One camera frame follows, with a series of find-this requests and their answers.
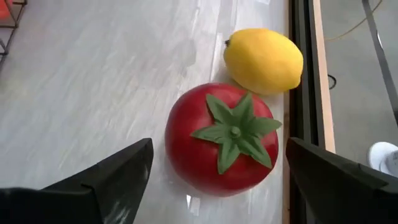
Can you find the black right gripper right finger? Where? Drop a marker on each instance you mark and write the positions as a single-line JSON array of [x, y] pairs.
[[342, 199]]

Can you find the yellow lemon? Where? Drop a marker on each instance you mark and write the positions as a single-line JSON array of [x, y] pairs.
[[264, 60]]

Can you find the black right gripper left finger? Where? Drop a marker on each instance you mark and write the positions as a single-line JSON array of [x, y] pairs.
[[118, 189]]

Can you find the red tomato green stem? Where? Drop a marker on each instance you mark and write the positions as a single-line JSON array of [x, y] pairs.
[[192, 155]]

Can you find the black metal table frame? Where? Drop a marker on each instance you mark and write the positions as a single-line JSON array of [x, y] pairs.
[[300, 93]]

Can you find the white tower fan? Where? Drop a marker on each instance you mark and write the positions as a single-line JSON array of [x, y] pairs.
[[382, 158]]

